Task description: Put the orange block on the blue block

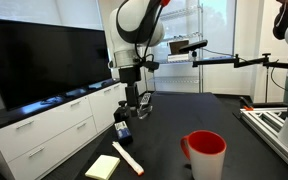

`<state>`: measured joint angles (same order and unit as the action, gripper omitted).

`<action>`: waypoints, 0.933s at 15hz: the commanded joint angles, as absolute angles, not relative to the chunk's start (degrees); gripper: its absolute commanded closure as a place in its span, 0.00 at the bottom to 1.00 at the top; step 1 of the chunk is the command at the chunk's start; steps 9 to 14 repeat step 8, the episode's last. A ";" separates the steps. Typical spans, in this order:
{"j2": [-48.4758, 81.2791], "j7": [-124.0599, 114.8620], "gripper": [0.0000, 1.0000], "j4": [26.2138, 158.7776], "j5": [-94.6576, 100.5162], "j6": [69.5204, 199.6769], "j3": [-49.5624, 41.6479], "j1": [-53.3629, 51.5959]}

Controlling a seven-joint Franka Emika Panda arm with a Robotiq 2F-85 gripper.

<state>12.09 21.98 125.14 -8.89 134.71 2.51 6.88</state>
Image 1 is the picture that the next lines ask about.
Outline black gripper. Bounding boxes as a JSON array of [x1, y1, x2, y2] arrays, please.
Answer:
[[118, 65, 142, 118]]

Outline blue block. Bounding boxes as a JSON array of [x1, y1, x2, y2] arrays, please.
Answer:
[[113, 120, 134, 146]]

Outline clear safety glasses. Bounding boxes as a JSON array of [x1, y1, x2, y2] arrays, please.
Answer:
[[137, 103, 154, 120]]

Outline grey remote control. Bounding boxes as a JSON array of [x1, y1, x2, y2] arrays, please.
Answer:
[[139, 92, 152, 106]]

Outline white marker orange cap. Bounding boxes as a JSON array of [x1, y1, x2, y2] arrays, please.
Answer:
[[112, 141, 145, 177]]

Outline yellow sticky note pad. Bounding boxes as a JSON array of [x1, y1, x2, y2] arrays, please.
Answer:
[[84, 154, 121, 180]]

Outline white flat box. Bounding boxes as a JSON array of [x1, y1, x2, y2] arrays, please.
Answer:
[[167, 53, 195, 63]]

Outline brown cardboard box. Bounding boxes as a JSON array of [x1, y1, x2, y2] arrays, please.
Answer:
[[168, 39, 190, 56]]

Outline white drawer cabinet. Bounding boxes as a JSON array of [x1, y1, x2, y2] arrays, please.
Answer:
[[0, 78, 132, 180]]

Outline red and white mug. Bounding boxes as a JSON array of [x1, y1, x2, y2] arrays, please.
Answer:
[[180, 129, 227, 180]]

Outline black flat screen television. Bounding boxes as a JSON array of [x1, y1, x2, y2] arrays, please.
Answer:
[[0, 17, 113, 112]]

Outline black knob clamp mount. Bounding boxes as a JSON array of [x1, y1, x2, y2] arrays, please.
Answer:
[[113, 99, 130, 124]]

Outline metal wire shelf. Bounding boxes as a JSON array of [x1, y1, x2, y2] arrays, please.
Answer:
[[143, 3, 205, 94]]

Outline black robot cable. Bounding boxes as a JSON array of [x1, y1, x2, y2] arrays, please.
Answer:
[[133, 3, 165, 64]]

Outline black stereo camera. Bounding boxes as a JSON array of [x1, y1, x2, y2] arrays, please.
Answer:
[[178, 39, 209, 54]]

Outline thin black camera cable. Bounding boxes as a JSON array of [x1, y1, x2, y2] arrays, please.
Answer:
[[202, 48, 288, 96]]

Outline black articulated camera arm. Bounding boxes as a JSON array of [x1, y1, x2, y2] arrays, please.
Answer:
[[192, 52, 288, 103]]

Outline orange handled clamp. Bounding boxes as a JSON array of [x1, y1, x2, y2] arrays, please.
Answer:
[[239, 96, 255, 112]]

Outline aluminium extrusion frame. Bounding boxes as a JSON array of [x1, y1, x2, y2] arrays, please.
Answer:
[[239, 107, 288, 179]]

